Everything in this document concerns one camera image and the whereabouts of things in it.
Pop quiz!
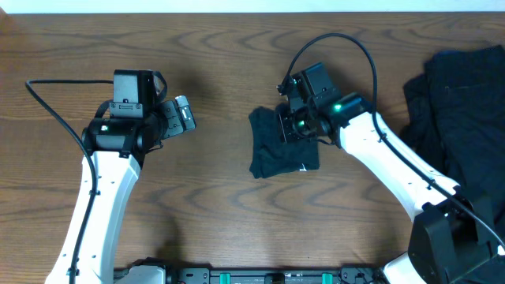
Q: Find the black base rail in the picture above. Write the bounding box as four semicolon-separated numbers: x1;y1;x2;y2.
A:
113;258;390;284

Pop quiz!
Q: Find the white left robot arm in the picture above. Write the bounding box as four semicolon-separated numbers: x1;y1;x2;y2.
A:
46;95;196;283

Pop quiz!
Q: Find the pile of black clothes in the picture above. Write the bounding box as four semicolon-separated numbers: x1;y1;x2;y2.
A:
400;45;504;236

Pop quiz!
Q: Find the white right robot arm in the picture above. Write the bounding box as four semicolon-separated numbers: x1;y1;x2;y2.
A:
279;93;504;283

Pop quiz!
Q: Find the dark green t-shirt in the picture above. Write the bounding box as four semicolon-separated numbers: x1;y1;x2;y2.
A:
249;103;320;178

